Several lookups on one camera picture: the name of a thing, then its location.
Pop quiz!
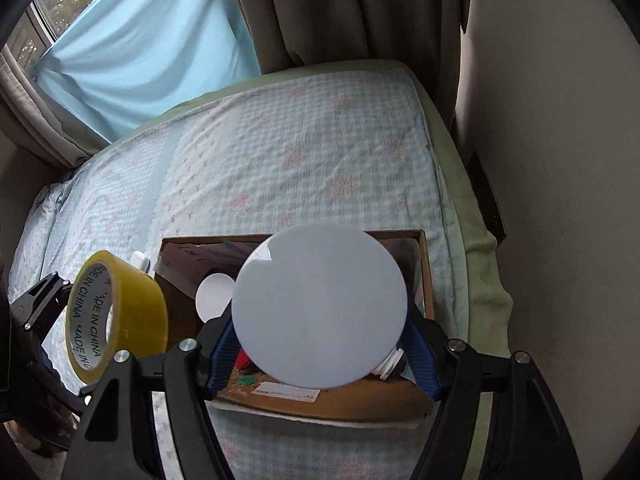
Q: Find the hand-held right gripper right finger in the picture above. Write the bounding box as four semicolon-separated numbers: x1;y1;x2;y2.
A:
397;305;583;480

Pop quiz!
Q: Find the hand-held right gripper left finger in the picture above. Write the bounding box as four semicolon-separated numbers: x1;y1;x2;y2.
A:
60;305;246;480

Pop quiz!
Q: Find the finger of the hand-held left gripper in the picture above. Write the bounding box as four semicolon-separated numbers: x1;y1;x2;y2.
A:
35;344;94;412
9;271;76;333

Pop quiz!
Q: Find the white round lid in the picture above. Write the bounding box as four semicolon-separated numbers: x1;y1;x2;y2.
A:
196;273;236;322

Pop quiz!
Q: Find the cardboard box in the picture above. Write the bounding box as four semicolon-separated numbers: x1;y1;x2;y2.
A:
152;229;435;423

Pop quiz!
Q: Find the yellow packing tape roll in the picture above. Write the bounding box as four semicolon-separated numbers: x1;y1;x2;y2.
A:
65;250;169;386

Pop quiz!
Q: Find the round white-lidded jar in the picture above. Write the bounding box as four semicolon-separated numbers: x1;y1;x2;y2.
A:
232;222;408;389

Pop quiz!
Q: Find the grey-brown curtain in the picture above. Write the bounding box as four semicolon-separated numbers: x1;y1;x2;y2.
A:
220;0;463;76
0;42;108;171

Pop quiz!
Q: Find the light blue hanging cloth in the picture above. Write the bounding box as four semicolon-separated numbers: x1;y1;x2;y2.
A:
30;0;262;143

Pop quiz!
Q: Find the window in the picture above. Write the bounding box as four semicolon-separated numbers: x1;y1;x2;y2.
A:
10;0;146;61

